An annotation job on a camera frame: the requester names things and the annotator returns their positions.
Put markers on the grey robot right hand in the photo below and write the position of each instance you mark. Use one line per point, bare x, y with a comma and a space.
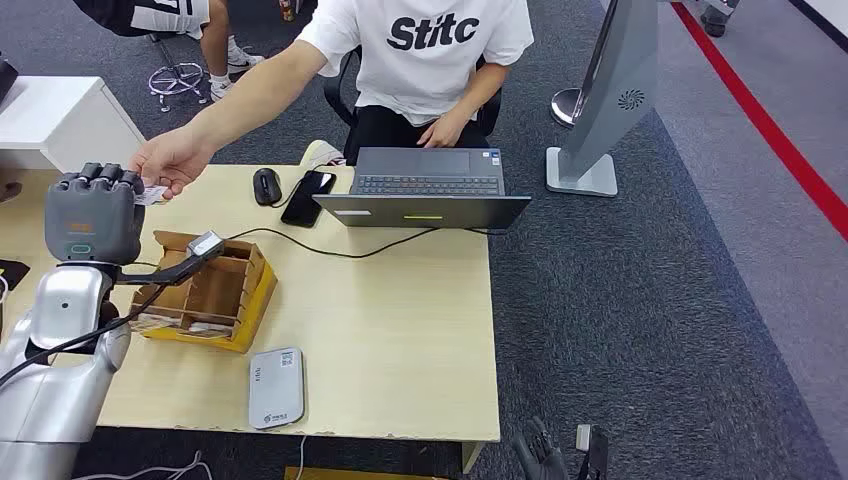
540, 457

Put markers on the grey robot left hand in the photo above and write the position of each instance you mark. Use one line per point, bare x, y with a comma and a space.
93, 215

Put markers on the person's right hand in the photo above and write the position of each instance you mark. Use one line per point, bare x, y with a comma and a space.
172, 159

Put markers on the person's left hand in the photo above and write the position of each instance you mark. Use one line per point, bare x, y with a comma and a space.
442, 132

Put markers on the white ID card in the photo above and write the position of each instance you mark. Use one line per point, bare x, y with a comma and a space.
154, 196

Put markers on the person's right forearm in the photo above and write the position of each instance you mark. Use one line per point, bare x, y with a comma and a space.
245, 99

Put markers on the person's left forearm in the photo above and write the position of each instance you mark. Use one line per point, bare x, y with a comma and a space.
480, 89

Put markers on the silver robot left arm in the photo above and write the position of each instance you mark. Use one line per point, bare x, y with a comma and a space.
60, 305

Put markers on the person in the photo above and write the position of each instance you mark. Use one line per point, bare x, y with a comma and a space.
166, 16
424, 73

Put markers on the white key card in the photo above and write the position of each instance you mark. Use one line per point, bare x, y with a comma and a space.
208, 328
154, 322

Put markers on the grey card reader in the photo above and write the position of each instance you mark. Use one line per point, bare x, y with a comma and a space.
276, 391

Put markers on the chrome stool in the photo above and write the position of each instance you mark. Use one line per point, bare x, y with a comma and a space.
175, 79

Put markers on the dark grey laptop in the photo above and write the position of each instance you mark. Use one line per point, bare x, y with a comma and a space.
424, 212

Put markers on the dark brown object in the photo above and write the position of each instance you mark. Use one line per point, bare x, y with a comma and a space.
9, 192

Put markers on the black computer mouse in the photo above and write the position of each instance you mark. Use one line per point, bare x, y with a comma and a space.
267, 187

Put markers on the black flat pad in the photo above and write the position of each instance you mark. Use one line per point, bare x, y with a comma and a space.
12, 273

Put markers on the white cabinet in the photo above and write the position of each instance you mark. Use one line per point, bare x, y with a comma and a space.
60, 119

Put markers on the black office chair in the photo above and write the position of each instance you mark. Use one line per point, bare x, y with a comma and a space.
341, 99

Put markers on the white shoe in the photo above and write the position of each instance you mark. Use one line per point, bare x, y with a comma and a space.
321, 154

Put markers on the chrome stanchion base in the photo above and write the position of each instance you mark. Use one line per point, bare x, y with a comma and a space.
564, 106

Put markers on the cardboard divider box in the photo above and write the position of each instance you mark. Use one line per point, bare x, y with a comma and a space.
212, 291

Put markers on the black smartphone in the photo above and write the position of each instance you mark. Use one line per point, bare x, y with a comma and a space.
306, 199

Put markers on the black device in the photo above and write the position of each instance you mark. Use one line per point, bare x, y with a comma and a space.
6, 76

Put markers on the grey kiosk stand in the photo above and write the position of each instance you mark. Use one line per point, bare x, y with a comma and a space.
609, 99

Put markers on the yellow tray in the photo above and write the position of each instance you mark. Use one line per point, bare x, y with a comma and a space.
255, 311

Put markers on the yellow floor tape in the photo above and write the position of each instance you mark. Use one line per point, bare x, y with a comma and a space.
358, 475

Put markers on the small bottle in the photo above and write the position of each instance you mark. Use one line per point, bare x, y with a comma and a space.
287, 10

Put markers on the dark shoe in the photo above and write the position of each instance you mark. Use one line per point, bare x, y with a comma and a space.
715, 25

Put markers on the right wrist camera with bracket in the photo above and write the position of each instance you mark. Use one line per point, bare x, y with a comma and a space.
593, 450

